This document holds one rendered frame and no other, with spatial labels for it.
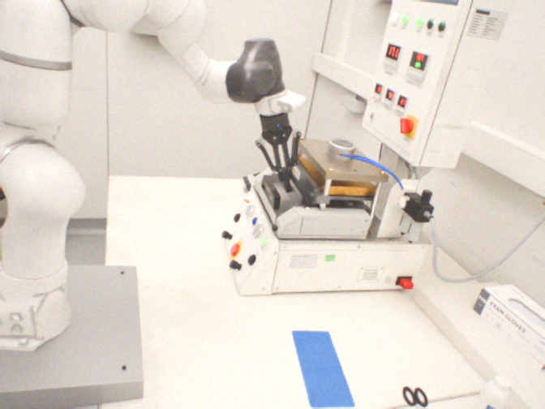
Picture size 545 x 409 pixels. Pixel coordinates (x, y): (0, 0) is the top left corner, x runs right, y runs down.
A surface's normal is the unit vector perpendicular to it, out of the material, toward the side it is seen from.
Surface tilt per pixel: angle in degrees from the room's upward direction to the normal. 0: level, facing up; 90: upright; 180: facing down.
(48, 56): 87
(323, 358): 0
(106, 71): 90
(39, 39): 81
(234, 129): 90
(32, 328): 89
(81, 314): 4
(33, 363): 4
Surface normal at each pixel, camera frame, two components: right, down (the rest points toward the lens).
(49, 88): 0.75, 0.39
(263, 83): 0.81, 0.16
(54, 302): 0.88, 0.28
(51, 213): 0.44, 0.68
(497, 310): -0.92, -0.02
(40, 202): 0.13, 0.32
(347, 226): 0.24, 0.47
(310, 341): 0.15, -0.88
